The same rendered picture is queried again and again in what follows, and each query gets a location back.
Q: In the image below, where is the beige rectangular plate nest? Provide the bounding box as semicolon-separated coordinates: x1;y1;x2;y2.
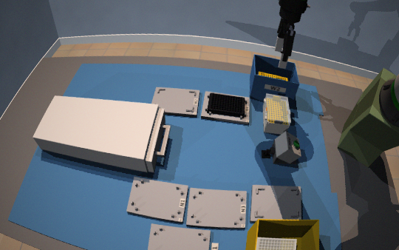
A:
201;91;250;124

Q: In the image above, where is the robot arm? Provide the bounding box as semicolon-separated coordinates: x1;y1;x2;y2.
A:
279;0;399;127

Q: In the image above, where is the yellow bin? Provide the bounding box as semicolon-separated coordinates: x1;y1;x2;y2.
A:
245;219;319;250

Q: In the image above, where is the blue open-top bin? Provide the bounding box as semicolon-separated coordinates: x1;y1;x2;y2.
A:
250;54;299;106

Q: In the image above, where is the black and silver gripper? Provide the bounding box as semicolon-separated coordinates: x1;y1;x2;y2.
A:
275;7;301;69

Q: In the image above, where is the blue bench mat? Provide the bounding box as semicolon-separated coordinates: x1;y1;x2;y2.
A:
8;64;341;250

